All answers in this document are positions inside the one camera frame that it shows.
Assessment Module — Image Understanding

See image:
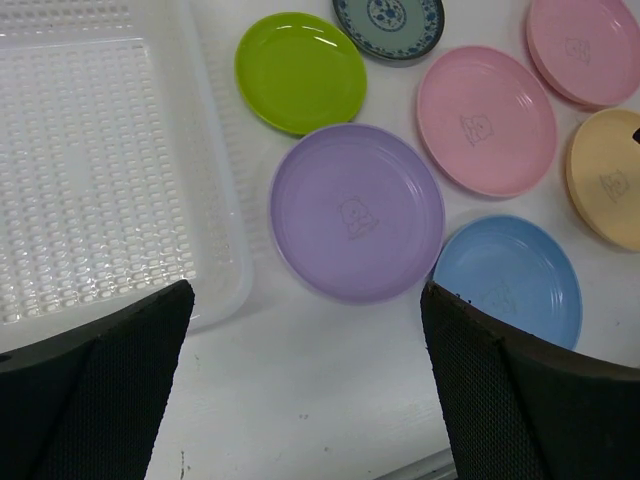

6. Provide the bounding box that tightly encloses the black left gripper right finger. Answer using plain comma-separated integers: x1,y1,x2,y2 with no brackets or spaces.
420,282,639,479

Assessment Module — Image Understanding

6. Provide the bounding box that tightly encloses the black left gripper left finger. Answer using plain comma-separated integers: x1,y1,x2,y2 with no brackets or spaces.
1,280,195,479

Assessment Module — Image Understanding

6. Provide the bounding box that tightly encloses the blue plastic plate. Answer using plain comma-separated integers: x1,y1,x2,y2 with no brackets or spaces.
432,215,583,350

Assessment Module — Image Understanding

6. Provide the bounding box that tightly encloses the purple plastic plate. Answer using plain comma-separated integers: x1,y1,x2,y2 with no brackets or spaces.
268,123,445,304

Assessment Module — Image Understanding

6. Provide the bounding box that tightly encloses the beige plastic plate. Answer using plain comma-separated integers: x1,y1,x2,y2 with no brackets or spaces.
565,108,639,252

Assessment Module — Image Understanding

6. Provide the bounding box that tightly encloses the pink plastic plate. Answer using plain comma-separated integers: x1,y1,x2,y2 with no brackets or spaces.
416,46,558,198
525,1,639,107

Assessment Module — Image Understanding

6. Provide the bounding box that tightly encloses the green plastic plate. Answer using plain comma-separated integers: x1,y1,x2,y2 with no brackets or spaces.
234,12,367,136

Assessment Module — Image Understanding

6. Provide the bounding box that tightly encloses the blue floral ceramic plate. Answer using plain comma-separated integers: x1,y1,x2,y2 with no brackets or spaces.
332,0,445,63

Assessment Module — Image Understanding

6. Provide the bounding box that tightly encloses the clear plastic perforated bin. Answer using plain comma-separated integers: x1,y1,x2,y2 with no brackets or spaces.
1,1,254,336

